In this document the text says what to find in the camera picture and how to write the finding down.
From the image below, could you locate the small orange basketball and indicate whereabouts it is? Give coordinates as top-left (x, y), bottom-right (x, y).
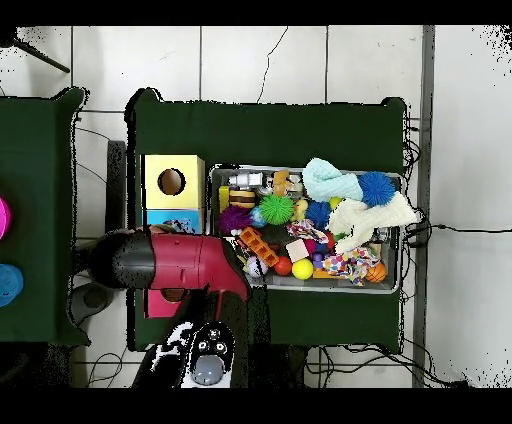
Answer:
top-left (365, 261), bottom-right (388, 284)

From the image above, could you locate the blue spiky rubber ball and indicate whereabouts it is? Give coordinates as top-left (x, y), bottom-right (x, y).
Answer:
top-left (357, 170), bottom-right (396, 208)

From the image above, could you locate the dark green side table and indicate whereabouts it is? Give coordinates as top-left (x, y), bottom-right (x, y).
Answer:
top-left (0, 87), bottom-right (91, 347)

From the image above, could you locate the colourful patterned cloth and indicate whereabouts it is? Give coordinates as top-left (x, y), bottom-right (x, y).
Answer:
top-left (321, 246), bottom-right (380, 287)

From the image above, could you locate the dark green table cloth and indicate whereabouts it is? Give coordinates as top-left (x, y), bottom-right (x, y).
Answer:
top-left (125, 87), bottom-right (407, 353)

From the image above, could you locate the clear plastic bottle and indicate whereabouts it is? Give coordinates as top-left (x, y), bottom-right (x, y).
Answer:
top-left (161, 218), bottom-right (198, 235)

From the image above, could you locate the cream knitted cloth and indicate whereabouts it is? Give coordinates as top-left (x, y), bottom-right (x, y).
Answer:
top-left (327, 190), bottom-right (419, 255)

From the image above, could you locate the shallow clear mesh bin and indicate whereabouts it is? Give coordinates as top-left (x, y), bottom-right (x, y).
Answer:
top-left (203, 163), bottom-right (403, 295)

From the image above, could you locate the light blue waffle cloth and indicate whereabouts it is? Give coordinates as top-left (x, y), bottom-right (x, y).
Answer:
top-left (301, 156), bottom-right (364, 203)

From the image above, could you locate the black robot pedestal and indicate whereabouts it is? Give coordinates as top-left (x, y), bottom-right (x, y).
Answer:
top-left (249, 345), bottom-right (309, 388)

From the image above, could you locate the pink object on side table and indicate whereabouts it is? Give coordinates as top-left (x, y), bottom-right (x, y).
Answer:
top-left (0, 196), bottom-right (12, 241)

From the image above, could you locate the blue object on side table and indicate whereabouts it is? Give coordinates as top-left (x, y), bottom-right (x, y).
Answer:
top-left (0, 263), bottom-right (25, 308)

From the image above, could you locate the yellow tennis ball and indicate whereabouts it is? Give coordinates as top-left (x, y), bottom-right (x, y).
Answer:
top-left (291, 258), bottom-right (314, 281)

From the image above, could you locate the purple spiky rubber ball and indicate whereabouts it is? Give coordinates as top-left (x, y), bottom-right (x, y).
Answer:
top-left (216, 204), bottom-right (254, 236)

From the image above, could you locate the wooden box with three holes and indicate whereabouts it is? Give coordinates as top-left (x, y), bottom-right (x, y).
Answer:
top-left (141, 154), bottom-right (207, 320)

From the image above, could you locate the black tripod leg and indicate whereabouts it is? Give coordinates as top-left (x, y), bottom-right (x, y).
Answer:
top-left (0, 35), bottom-right (71, 74)

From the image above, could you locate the black floor cable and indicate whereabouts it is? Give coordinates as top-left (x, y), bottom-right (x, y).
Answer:
top-left (403, 207), bottom-right (512, 247)

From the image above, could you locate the grey floor foot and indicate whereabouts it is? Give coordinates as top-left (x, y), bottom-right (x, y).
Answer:
top-left (70, 281), bottom-right (115, 325)

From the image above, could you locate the black floor beam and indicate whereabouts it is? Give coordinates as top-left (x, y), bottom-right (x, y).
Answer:
top-left (105, 139), bottom-right (127, 233)

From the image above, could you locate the green spiky rubber ball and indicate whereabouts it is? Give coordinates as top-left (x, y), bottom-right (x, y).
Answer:
top-left (258, 193), bottom-right (296, 226)

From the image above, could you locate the orange toy building brick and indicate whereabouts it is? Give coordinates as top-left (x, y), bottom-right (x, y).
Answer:
top-left (238, 226), bottom-right (280, 268)

